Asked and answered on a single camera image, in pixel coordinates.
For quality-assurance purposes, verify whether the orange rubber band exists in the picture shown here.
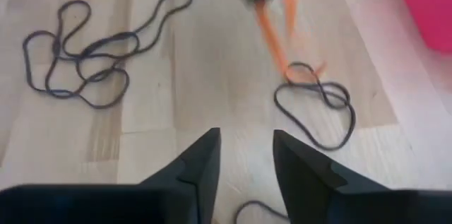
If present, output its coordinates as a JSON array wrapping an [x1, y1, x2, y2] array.
[[254, 0, 328, 83]]

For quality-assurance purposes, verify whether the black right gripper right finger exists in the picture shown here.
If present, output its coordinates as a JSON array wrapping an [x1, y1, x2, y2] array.
[[273, 129, 389, 224]]

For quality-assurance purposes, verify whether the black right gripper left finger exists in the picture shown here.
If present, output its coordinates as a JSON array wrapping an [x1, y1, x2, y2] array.
[[140, 126, 222, 224]]

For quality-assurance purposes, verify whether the red plastic basket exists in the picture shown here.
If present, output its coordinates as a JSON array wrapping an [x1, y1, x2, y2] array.
[[390, 0, 452, 55]]

